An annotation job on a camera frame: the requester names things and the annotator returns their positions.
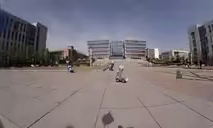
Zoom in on wide glass-fronted building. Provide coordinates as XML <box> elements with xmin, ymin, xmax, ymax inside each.
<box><xmin>86</xmin><ymin>39</ymin><xmax>148</xmax><ymax>61</ymax></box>

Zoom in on wide pale stairway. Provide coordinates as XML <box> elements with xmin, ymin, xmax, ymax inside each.
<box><xmin>91</xmin><ymin>58</ymin><xmax>149</xmax><ymax>68</ymax></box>

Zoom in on brown low building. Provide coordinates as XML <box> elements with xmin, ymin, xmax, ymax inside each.
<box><xmin>48</xmin><ymin>45</ymin><xmax>89</xmax><ymax>63</ymax></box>

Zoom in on grey concrete slab plaza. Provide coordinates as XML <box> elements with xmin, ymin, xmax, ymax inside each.
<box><xmin>0</xmin><ymin>59</ymin><xmax>213</xmax><ymax>128</ymax></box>

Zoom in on small white building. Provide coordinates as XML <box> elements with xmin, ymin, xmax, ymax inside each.
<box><xmin>146</xmin><ymin>47</ymin><xmax>161</xmax><ymax>61</ymax></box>

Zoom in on pale low building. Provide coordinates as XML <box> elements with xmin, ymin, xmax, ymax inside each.
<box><xmin>160</xmin><ymin>48</ymin><xmax>191</xmax><ymax>61</ymax></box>

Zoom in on short grey bollard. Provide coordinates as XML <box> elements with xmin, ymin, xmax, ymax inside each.
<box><xmin>175</xmin><ymin>69</ymin><xmax>184</xmax><ymax>80</ymax></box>

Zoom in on row of trees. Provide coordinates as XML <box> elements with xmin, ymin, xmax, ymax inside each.
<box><xmin>0</xmin><ymin>46</ymin><xmax>62</xmax><ymax>68</ymax></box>

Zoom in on dark tall building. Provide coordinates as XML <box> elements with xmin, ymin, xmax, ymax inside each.
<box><xmin>0</xmin><ymin>0</ymin><xmax>49</xmax><ymax>66</ymax></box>

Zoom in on tall grey building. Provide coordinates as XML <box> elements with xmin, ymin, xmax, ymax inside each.
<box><xmin>187</xmin><ymin>17</ymin><xmax>213</xmax><ymax>66</ymax></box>

